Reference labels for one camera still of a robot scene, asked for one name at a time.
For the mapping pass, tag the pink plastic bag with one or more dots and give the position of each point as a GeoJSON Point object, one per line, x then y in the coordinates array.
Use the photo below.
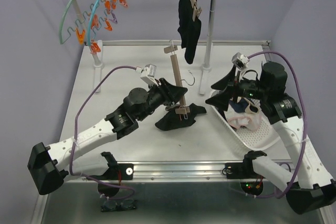
{"type": "Point", "coordinates": [251, 121]}

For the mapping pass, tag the aluminium mounting rail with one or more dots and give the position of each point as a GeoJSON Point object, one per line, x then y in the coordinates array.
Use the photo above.
{"type": "Point", "coordinates": [181, 170]}

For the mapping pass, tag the blue clip hanger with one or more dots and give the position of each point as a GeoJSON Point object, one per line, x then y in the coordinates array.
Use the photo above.
{"type": "Point", "coordinates": [105, 6]}

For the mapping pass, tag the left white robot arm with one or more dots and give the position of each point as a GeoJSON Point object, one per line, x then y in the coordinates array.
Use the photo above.
{"type": "Point", "coordinates": [116, 125]}

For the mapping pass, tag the white perforated plastic basket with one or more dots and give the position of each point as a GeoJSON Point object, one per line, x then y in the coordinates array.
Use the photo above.
{"type": "Point", "coordinates": [244, 140]}

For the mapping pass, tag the navy underwear beige waistband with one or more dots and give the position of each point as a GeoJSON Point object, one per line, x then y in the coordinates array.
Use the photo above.
{"type": "Point", "coordinates": [244, 105]}

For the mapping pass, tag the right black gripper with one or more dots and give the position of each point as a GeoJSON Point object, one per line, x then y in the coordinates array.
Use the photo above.
{"type": "Point", "coordinates": [220, 100]}

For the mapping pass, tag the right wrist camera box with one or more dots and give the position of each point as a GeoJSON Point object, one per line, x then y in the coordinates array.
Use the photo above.
{"type": "Point", "coordinates": [241, 62]}

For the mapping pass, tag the white clothes rack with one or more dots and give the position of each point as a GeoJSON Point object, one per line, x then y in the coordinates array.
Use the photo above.
{"type": "Point", "coordinates": [85, 24]}

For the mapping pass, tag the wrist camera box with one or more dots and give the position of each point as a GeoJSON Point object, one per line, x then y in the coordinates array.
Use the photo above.
{"type": "Point", "coordinates": [241, 62]}
{"type": "Point", "coordinates": [147, 74]}

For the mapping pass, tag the black shorts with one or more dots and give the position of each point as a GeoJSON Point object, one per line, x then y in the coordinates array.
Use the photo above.
{"type": "Point", "coordinates": [172, 121]}
{"type": "Point", "coordinates": [189, 30]}

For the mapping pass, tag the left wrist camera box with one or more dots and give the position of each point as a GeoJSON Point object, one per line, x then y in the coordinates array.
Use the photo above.
{"type": "Point", "coordinates": [147, 74]}

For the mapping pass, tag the black eyeglasses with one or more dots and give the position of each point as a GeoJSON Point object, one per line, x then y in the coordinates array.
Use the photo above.
{"type": "Point", "coordinates": [113, 205]}

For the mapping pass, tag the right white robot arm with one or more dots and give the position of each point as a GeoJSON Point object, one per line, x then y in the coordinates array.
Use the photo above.
{"type": "Point", "coordinates": [310, 186]}

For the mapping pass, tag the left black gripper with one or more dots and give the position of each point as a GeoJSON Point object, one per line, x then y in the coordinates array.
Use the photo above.
{"type": "Point", "coordinates": [171, 93]}

